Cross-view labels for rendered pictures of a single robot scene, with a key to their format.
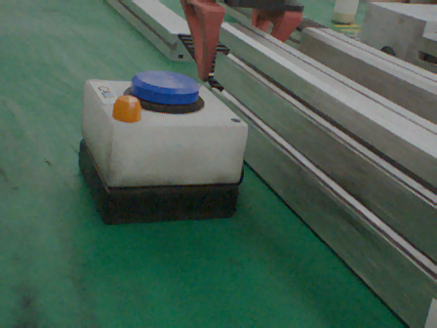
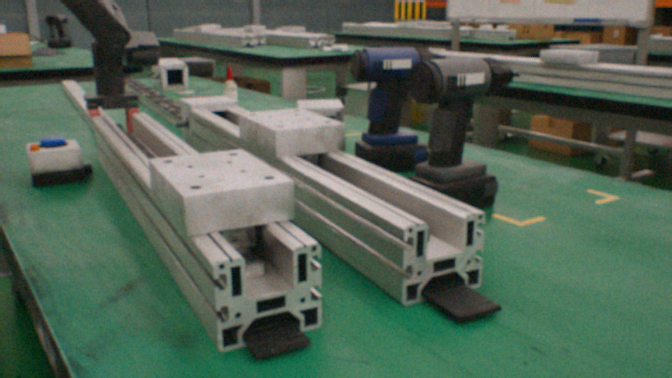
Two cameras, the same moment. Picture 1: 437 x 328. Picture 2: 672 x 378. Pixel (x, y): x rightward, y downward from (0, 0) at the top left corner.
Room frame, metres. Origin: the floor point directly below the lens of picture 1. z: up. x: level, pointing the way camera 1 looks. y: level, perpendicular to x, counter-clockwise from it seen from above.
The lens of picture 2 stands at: (-0.71, -0.40, 1.07)
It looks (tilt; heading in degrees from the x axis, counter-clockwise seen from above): 16 degrees down; 358
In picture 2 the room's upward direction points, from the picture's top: straight up
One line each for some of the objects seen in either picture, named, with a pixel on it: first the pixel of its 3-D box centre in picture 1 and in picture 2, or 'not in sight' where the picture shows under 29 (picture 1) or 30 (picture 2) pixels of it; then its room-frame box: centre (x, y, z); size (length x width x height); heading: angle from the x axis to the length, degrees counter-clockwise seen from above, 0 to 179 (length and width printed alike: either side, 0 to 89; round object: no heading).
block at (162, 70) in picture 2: not in sight; (168, 76); (1.55, 0.09, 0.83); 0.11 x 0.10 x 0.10; 115
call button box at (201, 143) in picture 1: (172, 144); (60, 161); (0.37, 0.03, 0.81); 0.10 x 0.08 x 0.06; 115
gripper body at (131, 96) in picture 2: not in sight; (110, 85); (0.60, 0.00, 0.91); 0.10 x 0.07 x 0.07; 115
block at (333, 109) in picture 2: not in sight; (314, 126); (0.58, -0.41, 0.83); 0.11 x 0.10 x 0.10; 93
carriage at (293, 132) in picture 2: not in sight; (289, 139); (0.24, -0.37, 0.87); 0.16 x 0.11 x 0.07; 25
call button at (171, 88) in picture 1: (164, 94); (53, 143); (0.37, 0.04, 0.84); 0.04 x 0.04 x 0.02
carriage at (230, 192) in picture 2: not in sight; (218, 199); (-0.06, -0.30, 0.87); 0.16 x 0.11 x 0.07; 25
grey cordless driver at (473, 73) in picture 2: not in sight; (468, 132); (0.19, -0.63, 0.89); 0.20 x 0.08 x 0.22; 120
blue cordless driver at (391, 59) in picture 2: not in sight; (406, 108); (0.42, -0.58, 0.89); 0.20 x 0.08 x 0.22; 103
